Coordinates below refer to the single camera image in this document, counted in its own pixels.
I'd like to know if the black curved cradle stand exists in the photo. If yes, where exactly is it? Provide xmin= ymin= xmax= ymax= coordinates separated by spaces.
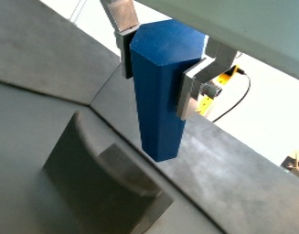
xmin=44 ymin=113 xmax=173 ymax=234

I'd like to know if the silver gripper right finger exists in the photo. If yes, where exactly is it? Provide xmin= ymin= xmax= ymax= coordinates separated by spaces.
xmin=177 ymin=37 xmax=236 ymax=121

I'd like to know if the black cable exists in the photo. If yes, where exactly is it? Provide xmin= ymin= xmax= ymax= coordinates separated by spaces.
xmin=211 ymin=69 xmax=252 ymax=123

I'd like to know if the yellow black tool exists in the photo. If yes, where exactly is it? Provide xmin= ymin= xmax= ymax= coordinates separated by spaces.
xmin=195 ymin=65 xmax=239 ymax=116

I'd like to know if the blue hexagon prism block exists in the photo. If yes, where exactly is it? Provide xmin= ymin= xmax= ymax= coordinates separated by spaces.
xmin=129 ymin=19 xmax=206 ymax=162

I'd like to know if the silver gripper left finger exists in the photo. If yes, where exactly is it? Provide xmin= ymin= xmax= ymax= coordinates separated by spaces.
xmin=100 ymin=0 xmax=139 ymax=79

